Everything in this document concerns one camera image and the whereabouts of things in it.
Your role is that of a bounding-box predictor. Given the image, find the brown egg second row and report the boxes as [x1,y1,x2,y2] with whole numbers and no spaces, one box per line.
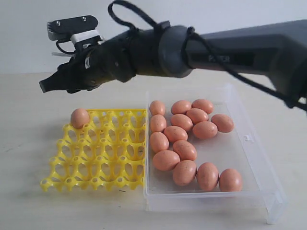
[211,114,235,133]
[150,114,167,132]

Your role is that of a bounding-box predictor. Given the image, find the brown egg second row left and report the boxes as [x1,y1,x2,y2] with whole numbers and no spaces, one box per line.
[150,114,167,132]

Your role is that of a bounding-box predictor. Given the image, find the clear plastic box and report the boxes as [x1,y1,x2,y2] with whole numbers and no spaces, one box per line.
[142,82,288,225]

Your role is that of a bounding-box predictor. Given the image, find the yellow plastic egg tray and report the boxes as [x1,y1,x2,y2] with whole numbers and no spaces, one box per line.
[40,109,147,191]

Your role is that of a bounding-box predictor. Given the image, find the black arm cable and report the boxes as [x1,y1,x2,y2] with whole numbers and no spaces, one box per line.
[107,0,307,106]

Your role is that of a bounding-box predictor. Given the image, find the brown egg second row middle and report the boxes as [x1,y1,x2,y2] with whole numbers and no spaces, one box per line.
[211,114,235,133]

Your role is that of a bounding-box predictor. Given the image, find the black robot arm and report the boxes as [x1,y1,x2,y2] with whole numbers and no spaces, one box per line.
[39,20,307,110]

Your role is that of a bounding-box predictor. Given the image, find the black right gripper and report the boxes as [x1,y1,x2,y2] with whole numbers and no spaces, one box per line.
[39,50,113,93]

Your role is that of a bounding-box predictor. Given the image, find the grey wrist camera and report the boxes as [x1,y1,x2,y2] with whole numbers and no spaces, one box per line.
[47,15,101,45]

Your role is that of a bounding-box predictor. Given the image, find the brown egg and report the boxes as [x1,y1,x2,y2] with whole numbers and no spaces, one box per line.
[71,108,90,129]
[149,100,165,116]
[170,114,193,132]
[192,99,214,114]
[152,150,180,171]
[172,140,197,161]
[164,126,188,142]
[172,160,197,186]
[186,108,209,124]
[150,132,169,153]
[171,100,192,115]
[219,168,243,192]
[196,162,219,192]
[192,121,218,139]

